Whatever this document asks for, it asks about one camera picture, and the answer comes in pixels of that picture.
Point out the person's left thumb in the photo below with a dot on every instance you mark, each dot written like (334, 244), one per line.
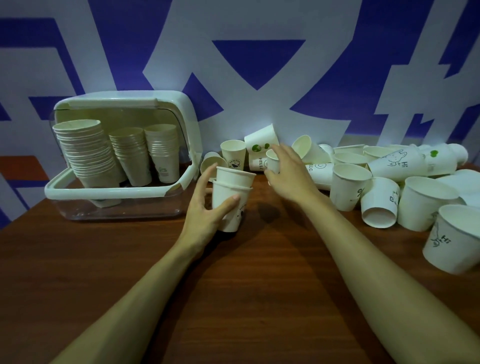
(205, 183)

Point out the white paper cup dark print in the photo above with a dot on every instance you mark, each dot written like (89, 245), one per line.
(234, 210)

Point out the person's right hand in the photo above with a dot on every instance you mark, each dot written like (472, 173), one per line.
(296, 176)

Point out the person's left hand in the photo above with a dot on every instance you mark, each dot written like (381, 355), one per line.
(200, 221)

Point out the plain white paper cup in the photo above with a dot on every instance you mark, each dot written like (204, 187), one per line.
(234, 176)

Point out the person's right thumb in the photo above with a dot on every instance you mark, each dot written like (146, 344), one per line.
(272, 178)

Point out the short stack green-print cups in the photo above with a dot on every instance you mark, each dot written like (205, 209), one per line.
(163, 157)

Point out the small white paper cup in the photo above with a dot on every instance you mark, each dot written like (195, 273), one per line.
(272, 161)

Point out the white clear-lidded storage box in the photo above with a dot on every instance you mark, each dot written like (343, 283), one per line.
(187, 123)

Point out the person's right forearm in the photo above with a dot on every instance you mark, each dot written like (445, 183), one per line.
(378, 277)

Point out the pile of loose paper cups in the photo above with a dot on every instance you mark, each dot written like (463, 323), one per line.
(375, 187)

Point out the large stack of nested cups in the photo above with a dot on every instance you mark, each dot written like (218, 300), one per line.
(88, 153)

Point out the person's left forearm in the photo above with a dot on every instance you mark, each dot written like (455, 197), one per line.
(127, 311)

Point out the medium stack of nested cups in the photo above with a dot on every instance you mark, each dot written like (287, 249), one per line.
(131, 157)

